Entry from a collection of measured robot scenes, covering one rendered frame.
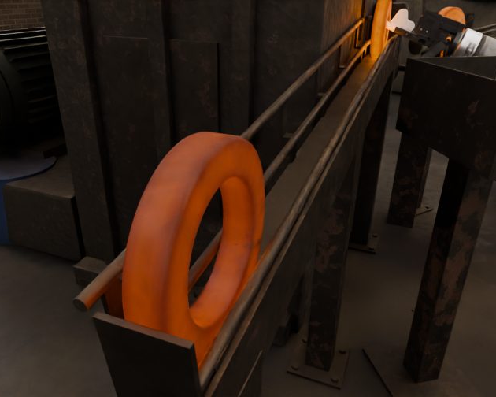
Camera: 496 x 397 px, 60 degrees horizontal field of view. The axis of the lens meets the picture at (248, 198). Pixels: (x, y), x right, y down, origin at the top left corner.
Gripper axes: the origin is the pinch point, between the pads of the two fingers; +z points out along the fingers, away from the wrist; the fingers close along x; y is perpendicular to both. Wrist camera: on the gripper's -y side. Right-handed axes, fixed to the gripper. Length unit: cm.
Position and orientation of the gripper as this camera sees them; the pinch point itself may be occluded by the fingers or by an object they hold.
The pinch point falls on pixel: (383, 24)
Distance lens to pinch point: 136.4
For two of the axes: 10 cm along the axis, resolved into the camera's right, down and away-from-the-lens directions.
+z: -8.8, -4.4, 1.8
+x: -3.8, 4.0, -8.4
